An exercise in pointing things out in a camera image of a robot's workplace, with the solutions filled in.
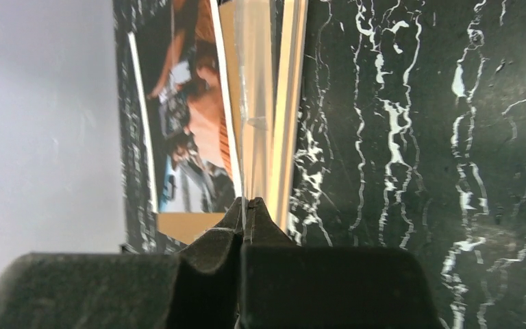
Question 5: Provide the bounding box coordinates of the printed photo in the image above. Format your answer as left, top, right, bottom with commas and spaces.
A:
127, 1, 236, 213

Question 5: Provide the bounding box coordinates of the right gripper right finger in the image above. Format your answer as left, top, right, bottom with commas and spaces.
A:
239, 197, 441, 328

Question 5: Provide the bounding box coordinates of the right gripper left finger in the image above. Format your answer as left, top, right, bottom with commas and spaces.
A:
0, 198, 245, 328

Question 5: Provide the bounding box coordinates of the picture frame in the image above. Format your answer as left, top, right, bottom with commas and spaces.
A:
268, 1, 309, 232

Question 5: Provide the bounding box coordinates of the clear acrylic sheet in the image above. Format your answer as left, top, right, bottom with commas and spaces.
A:
233, 0, 275, 228

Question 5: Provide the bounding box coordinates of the brown backing board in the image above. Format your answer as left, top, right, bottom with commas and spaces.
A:
144, 1, 242, 243

